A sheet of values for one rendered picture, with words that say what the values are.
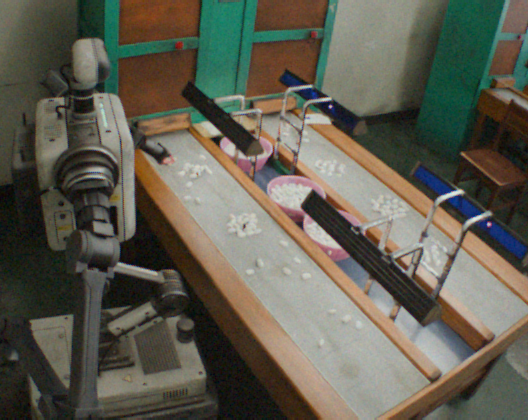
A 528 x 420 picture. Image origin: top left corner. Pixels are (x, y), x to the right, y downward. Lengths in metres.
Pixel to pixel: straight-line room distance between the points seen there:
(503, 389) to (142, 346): 1.91
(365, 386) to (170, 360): 0.74
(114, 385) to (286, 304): 0.69
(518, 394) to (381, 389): 1.41
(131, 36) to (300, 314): 1.47
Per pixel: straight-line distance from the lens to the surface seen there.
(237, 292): 1.85
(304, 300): 1.90
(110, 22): 2.43
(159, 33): 2.55
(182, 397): 2.03
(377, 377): 1.75
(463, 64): 4.55
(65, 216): 1.37
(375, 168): 2.72
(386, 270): 1.58
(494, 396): 2.91
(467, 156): 3.91
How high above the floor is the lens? 2.08
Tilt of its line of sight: 36 degrees down
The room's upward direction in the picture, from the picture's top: 9 degrees clockwise
